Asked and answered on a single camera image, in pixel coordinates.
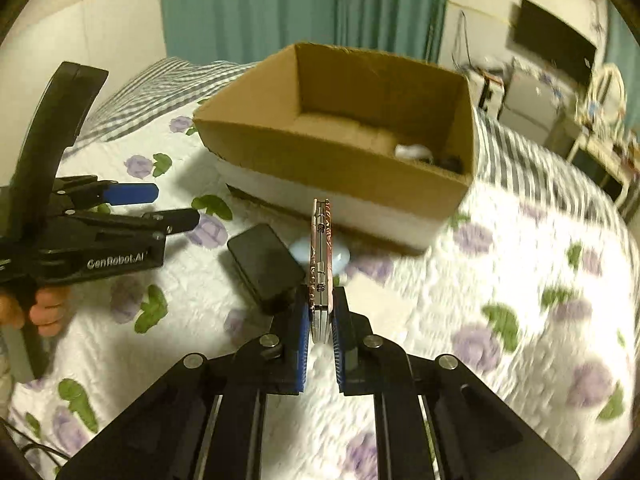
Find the white square charger box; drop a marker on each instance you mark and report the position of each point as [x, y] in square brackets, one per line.
[388, 312]

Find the brown cardboard box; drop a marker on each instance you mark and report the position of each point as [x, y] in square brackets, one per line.
[315, 121]

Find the oval vanity mirror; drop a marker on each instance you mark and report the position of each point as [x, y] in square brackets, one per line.
[607, 97]

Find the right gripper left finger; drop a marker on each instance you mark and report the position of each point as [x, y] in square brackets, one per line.
[292, 326]

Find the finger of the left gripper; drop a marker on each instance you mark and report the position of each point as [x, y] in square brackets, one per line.
[121, 194]
[155, 225]

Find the black wall television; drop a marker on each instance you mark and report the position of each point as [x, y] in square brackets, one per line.
[542, 33]

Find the white dressing table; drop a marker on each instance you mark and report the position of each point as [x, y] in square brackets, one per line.
[604, 164]

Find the pink rose patterned case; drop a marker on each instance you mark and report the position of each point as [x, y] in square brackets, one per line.
[320, 272]

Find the white floral quilt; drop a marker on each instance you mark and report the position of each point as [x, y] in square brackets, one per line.
[542, 311]

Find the white plastic bottle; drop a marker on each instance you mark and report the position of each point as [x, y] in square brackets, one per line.
[417, 152]

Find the grey checkered bed sheet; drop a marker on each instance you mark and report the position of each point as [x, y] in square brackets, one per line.
[542, 180]

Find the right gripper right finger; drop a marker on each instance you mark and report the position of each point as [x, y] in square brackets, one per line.
[348, 331]

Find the person left hand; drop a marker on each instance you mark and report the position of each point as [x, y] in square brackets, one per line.
[47, 313]

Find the silver mini fridge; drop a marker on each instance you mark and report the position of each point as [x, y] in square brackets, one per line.
[528, 107]

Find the teal curtain left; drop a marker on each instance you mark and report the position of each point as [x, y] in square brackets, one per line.
[243, 31]

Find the teal curtain right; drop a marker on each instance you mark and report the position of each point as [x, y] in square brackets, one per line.
[622, 49]

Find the white suitcase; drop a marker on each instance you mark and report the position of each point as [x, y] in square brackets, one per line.
[486, 91]

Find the black power bank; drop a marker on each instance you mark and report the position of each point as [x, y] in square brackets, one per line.
[267, 268]

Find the teal curtain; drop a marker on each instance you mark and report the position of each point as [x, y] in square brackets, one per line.
[243, 31]
[622, 49]

